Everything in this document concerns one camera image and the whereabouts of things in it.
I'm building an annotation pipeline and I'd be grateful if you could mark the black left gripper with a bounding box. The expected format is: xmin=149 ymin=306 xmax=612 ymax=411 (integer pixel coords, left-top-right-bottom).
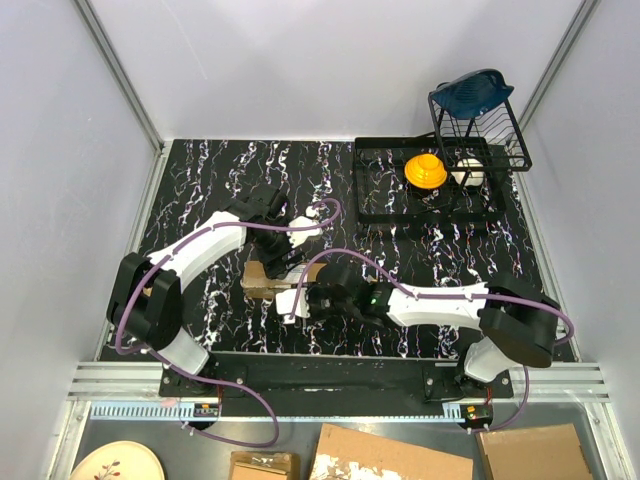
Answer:
xmin=252 ymin=215 xmax=306 ymax=279

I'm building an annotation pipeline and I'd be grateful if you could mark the brown cardboard express box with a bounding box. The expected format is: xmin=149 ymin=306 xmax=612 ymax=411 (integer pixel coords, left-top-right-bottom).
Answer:
xmin=240 ymin=260 xmax=306 ymax=300

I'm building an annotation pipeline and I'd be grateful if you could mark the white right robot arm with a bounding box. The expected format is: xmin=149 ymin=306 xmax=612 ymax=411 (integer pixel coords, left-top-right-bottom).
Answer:
xmin=292 ymin=265 xmax=559 ymax=397

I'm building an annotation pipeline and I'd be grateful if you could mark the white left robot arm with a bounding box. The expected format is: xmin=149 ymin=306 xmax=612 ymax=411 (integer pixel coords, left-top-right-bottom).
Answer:
xmin=106 ymin=188 xmax=320 ymax=396

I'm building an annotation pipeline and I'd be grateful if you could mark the small cardboard box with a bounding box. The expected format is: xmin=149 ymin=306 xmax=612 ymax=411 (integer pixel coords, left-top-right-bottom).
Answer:
xmin=228 ymin=451 xmax=300 ymax=480

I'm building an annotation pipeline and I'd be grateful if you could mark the cardboard box at corner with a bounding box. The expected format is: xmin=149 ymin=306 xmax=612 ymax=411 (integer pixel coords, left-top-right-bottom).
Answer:
xmin=476 ymin=424 xmax=594 ymax=480

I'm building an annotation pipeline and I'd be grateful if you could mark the black drain tray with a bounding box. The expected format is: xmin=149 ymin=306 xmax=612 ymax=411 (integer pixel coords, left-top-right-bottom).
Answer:
xmin=352 ymin=133 xmax=509 ymax=225

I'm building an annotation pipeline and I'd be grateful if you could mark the yellow plastic cup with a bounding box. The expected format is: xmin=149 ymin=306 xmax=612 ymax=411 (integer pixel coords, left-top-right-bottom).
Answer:
xmin=404 ymin=153 xmax=447 ymax=190

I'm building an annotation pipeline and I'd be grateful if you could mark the flat cardboard sheet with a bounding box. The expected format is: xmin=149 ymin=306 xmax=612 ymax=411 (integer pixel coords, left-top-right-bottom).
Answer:
xmin=309 ymin=424 xmax=473 ymax=479

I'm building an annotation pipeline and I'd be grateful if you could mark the white small cup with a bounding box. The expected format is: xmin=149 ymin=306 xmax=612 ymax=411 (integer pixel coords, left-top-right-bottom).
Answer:
xmin=451 ymin=157 xmax=485 ymax=188

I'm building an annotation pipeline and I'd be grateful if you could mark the blue bowl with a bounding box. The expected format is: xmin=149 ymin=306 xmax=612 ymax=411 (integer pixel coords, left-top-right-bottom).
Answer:
xmin=442 ymin=69 xmax=515 ymax=119

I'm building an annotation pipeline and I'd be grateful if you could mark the patterned ceramic plate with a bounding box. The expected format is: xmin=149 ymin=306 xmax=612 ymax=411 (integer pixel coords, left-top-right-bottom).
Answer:
xmin=69 ymin=441 xmax=165 ymax=480

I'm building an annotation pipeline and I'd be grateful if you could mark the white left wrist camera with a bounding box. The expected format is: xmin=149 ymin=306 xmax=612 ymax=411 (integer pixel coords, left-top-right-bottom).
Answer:
xmin=288 ymin=206 xmax=322 ymax=245

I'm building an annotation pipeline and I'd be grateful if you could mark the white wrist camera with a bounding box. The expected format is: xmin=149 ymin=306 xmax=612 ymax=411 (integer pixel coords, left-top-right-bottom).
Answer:
xmin=288 ymin=206 xmax=322 ymax=245
xmin=275 ymin=264 xmax=310 ymax=325

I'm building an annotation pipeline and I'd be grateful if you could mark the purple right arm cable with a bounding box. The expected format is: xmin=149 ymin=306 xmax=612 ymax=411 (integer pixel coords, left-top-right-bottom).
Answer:
xmin=290 ymin=249 xmax=577 ymax=401

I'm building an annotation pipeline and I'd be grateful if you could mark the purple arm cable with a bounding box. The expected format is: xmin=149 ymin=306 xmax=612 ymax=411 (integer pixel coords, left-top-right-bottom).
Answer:
xmin=113 ymin=197 xmax=343 ymax=447
xmin=290 ymin=249 xmax=577 ymax=401

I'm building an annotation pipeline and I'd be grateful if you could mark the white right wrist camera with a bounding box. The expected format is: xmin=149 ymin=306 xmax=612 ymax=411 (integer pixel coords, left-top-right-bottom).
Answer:
xmin=275 ymin=264 xmax=310 ymax=325

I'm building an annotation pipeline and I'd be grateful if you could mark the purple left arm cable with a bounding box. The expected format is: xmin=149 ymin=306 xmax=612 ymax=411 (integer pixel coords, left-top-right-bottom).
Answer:
xmin=113 ymin=197 xmax=343 ymax=447

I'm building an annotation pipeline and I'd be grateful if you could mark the black wire dish rack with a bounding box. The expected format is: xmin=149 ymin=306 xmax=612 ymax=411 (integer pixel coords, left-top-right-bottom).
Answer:
xmin=428 ymin=91 xmax=533 ymax=174

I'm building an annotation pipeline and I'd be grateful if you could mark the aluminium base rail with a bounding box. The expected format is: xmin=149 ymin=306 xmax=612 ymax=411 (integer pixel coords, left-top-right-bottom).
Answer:
xmin=60 ymin=360 xmax=501 ymax=421

